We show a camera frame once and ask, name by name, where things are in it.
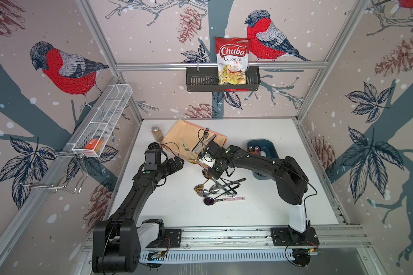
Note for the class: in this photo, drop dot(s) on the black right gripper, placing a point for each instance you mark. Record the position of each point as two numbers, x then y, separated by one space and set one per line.
215 176

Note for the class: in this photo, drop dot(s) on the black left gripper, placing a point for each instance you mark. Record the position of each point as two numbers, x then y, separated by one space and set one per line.
173 168

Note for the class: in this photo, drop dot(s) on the gold spoon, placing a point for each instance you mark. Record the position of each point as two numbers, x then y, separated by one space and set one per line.
199 187

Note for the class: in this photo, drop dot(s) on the rainbow purple spoon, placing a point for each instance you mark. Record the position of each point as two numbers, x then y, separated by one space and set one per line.
257 150

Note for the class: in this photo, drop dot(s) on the teal plastic storage box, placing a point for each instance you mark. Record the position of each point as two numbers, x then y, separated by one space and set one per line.
267 148

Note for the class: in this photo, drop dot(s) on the blue spoon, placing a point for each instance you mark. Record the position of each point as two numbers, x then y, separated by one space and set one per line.
208 176

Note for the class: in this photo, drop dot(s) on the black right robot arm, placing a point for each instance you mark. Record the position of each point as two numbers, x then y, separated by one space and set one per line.
291 181

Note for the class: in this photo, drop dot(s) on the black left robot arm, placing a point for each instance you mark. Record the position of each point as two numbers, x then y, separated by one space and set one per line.
118 241

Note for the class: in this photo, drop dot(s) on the small red box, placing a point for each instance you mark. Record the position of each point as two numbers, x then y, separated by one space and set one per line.
94 145

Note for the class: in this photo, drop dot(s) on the black round lid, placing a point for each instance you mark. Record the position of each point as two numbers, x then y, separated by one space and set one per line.
154 146

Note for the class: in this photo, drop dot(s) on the brown spice jar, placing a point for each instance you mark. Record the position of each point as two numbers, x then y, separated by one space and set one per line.
157 134

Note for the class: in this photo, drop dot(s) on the silver fork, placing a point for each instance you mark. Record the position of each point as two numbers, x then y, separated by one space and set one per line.
202 134

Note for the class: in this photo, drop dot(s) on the peach cloth napkin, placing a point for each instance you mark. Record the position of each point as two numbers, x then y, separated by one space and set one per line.
188 131

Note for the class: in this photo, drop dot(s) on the red Chuba chips bag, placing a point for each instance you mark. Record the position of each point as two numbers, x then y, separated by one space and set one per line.
232 55

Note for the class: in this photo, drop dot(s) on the silver spoon black handle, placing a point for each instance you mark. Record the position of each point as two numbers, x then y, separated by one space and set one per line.
228 188

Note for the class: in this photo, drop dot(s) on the gold cream handled knife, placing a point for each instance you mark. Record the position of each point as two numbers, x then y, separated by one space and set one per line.
190 155

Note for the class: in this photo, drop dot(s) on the purple spoon pink handle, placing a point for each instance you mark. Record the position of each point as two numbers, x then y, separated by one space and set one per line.
211 201

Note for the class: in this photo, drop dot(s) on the clear wire wall shelf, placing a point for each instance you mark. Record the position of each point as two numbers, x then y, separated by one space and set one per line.
104 120

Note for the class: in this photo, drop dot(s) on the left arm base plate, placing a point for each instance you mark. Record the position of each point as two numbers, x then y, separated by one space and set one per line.
170 238

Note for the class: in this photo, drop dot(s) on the black wall basket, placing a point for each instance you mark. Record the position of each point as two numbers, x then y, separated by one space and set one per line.
206 79

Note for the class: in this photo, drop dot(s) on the wire hook rack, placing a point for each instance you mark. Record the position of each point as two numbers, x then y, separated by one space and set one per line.
58 171

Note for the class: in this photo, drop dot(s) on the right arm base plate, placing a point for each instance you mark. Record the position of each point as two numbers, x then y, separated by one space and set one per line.
286 236

